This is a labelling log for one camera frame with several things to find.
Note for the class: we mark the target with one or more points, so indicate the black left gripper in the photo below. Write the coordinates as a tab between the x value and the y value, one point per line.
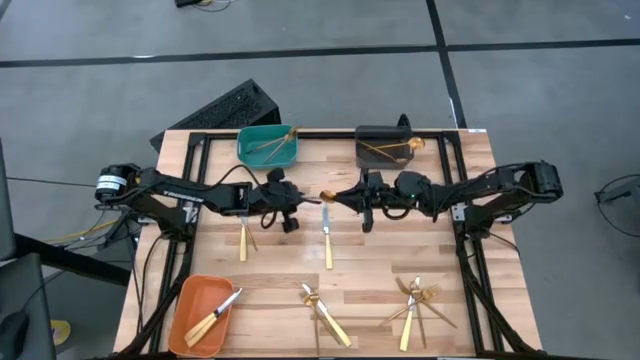
272	200

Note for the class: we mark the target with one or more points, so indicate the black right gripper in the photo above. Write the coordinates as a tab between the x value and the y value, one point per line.
400	192

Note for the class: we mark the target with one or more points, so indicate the gold spoon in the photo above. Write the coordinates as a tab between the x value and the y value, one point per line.
327	196
416	144
380	151

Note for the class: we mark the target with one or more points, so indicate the gold fork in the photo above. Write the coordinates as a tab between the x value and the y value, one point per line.
251	237
422	330
317	335
431	291
296	130
401	284
289	138
325	327

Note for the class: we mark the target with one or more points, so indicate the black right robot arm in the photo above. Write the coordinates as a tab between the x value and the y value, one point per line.
480	186

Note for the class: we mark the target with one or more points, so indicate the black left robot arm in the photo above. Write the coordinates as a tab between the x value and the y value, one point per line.
175	196

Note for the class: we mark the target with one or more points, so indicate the dark grey plastic bin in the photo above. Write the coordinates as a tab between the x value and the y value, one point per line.
380	132

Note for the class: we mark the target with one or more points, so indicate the teal plastic bin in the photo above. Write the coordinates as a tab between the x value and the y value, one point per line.
255	136

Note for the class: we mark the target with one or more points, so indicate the silver mounting plate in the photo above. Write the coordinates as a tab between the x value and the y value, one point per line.
457	212

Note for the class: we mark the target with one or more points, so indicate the black computer tower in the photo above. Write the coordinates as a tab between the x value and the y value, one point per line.
225	111

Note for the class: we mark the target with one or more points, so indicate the orange plastic bin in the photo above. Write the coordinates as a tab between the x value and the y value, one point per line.
192	300

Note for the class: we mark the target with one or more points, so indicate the black stand base bar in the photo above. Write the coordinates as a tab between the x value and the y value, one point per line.
75	260

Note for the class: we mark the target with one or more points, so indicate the yellow floor sticker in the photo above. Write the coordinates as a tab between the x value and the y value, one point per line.
61	332

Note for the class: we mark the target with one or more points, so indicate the grey panel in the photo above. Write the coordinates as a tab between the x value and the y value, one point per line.
6	200

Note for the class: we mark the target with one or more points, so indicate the black plastic bracket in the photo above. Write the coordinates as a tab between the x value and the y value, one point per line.
405	122

